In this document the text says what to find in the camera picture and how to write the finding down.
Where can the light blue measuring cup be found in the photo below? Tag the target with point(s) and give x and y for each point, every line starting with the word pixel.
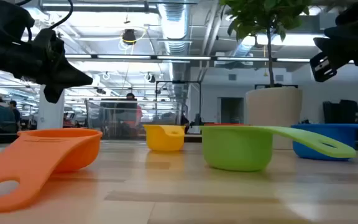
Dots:
pixel 309 140

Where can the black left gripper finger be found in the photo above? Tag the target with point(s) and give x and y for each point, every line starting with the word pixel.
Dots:
pixel 70 77
pixel 54 95

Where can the white plant pot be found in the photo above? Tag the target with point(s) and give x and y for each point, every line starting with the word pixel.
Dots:
pixel 273 109

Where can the black metal frame stand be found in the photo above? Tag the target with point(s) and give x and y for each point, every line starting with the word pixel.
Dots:
pixel 178 82

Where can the person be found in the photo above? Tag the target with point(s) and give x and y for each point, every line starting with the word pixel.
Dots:
pixel 15 110
pixel 2 118
pixel 132 105

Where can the green measuring cup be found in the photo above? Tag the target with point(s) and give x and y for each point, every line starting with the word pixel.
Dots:
pixel 238 149

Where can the silver air duct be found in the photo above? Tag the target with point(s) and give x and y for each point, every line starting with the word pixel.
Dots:
pixel 174 21

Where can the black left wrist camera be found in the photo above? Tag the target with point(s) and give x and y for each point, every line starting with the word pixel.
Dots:
pixel 5 18

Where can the black equipment rack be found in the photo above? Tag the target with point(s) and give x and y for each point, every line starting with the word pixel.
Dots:
pixel 340 112

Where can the long ceiling light bar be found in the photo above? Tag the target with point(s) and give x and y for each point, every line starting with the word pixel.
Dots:
pixel 182 58

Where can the black ceiling device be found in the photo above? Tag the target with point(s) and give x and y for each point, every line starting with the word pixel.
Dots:
pixel 129 36

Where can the green leafy plant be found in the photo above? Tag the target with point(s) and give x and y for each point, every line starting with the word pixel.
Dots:
pixel 259 15

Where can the clear plastic basket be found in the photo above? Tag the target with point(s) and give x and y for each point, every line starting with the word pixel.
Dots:
pixel 110 118

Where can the yellow measuring cup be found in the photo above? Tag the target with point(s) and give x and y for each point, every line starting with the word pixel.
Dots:
pixel 163 140

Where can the orange measuring cup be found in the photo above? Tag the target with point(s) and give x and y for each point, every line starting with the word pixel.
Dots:
pixel 36 155

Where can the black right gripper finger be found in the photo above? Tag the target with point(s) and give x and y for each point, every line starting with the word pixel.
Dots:
pixel 323 67
pixel 328 42

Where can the white column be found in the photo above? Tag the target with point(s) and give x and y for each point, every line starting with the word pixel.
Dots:
pixel 51 115

